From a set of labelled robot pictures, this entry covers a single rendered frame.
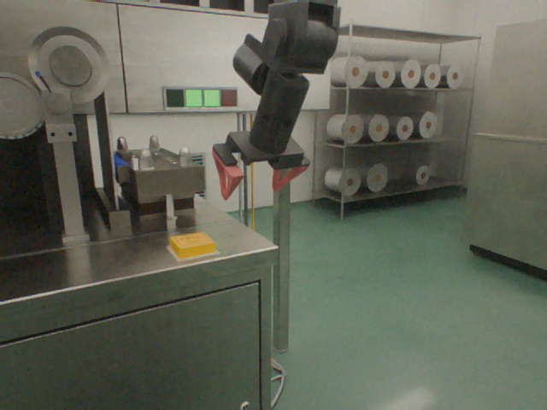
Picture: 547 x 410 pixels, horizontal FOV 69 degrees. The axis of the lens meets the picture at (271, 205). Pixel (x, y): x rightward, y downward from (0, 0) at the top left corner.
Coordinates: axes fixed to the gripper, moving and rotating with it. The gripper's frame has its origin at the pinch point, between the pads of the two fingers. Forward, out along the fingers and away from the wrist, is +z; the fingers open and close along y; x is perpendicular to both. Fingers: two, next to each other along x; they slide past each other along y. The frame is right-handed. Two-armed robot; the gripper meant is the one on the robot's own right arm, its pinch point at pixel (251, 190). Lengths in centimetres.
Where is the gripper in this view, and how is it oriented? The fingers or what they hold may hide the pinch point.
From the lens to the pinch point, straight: 64.1
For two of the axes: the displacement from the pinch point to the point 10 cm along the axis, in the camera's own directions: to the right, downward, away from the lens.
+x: 5.1, 6.6, -5.5
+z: -2.9, 7.3, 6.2
